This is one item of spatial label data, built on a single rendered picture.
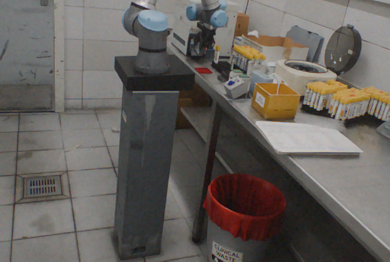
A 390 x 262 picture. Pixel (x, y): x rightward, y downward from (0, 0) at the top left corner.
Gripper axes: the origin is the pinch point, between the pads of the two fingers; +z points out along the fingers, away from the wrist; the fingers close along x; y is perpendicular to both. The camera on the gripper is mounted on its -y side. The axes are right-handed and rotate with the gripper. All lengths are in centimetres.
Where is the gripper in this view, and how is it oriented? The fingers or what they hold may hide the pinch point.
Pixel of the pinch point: (197, 50)
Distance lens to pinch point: 218.9
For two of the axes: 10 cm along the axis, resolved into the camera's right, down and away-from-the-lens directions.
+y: 2.3, 8.1, -5.4
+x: 9.3, -0.2, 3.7
